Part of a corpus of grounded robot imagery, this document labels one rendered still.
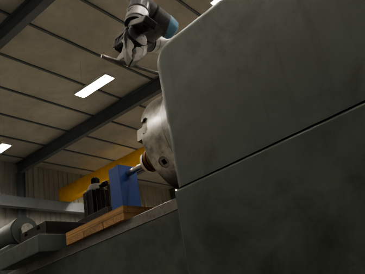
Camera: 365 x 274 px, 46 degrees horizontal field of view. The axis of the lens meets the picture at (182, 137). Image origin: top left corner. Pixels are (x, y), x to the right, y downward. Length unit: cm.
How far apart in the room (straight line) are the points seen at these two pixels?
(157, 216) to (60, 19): 1003
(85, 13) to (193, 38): 983
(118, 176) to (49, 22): 971
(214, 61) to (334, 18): 28
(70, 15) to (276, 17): 1007
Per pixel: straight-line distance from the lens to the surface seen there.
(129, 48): 132
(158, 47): 166
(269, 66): 88
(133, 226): 118
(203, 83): 99
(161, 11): 153
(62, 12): 1081
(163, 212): 109
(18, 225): 211
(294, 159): 81
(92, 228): 132
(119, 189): 146
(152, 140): 118
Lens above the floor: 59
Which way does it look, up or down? 23 degrees up
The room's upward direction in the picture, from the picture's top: 11 degrees counter-clockwise
